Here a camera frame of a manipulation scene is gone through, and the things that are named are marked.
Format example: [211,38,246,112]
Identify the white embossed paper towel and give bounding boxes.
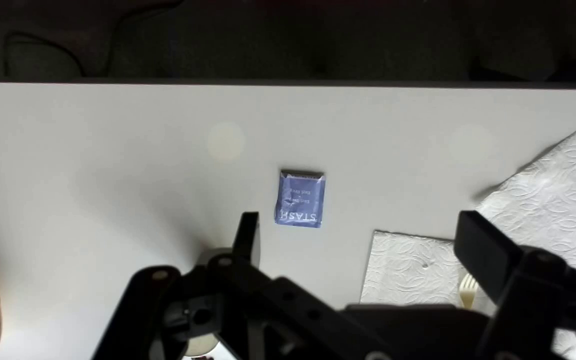
[475,111,576,360]

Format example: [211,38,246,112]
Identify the blue foil packet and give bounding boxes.
[273,171,325,228]

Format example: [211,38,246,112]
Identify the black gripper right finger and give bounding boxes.
[453,210,523,307]

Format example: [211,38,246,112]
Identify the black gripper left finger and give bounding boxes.
[232,213,260,262]

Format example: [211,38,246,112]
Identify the cream plastic spoon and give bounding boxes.
[460,274,480,309]

